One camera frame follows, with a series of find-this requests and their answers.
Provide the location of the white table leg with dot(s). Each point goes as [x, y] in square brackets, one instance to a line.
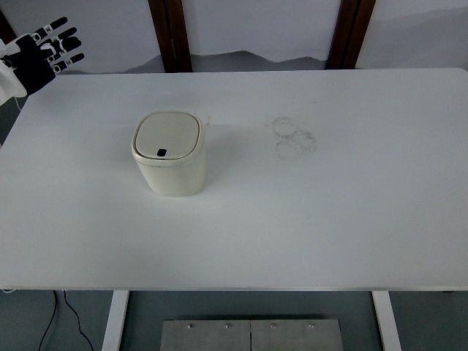
[387, 321]
[115, 321]

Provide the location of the cream plastic trash bin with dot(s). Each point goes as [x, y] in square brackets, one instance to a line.
[172, 175]

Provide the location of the dark wooden screen post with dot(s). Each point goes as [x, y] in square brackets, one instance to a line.
[6, 25]
[349, 36]
[172, 36]

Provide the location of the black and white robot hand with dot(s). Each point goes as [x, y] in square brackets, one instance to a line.
[34, 69]

